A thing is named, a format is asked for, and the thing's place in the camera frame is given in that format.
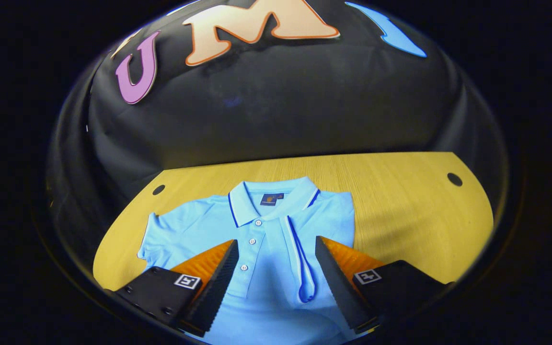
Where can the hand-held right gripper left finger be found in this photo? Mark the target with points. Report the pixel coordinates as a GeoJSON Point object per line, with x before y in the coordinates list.
{"type": "Point", "coordinates": [216, 287]}

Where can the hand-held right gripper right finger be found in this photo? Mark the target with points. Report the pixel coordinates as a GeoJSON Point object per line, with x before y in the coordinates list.
{"type": "Point", "coordinates": [340, 287]}

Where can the light blue polo T-shirt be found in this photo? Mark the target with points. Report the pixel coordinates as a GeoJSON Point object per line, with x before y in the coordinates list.
{"type": "Point", "coordinates": [276, 297]}

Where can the black backdrop cloth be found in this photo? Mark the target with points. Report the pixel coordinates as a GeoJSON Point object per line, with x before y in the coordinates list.
{"type": "Point", "coordinates": [281, 105]}

